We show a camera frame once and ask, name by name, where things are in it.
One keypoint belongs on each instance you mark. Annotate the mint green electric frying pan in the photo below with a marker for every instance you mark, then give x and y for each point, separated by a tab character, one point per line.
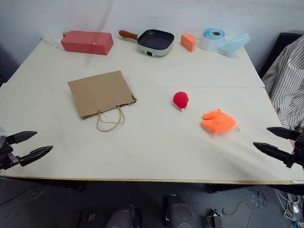
154	42

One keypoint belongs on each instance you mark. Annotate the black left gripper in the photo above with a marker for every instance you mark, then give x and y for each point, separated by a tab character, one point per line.
8	160

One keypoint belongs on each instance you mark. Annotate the small black floor device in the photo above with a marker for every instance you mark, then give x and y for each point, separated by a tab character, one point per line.
214	219

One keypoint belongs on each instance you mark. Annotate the black chair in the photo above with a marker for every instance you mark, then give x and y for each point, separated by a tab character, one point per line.
276	54

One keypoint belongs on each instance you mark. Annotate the red plush toy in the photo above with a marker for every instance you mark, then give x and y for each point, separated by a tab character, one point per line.
181	99

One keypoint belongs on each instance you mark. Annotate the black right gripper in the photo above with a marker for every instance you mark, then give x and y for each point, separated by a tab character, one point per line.
299	154

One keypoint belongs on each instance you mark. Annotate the striped shirt on chair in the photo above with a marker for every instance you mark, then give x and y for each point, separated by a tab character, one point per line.
285	83

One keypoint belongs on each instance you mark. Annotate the orange foam wedge block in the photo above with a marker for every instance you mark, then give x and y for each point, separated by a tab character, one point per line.
188	42

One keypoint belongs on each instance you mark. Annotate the light blue paper strip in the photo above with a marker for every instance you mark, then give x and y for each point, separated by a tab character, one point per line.
234	45

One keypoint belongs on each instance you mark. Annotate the white label roll blue core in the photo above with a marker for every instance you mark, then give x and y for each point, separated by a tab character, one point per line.
212	40

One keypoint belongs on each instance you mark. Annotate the red rectangular foam brick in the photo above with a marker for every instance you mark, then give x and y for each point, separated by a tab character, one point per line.
86	42

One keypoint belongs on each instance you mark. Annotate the dark rounded grey shape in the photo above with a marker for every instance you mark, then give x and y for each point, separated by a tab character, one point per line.
123	217
178	212

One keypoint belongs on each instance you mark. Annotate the orange fish plush toy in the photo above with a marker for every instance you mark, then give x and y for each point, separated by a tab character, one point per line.
218	122

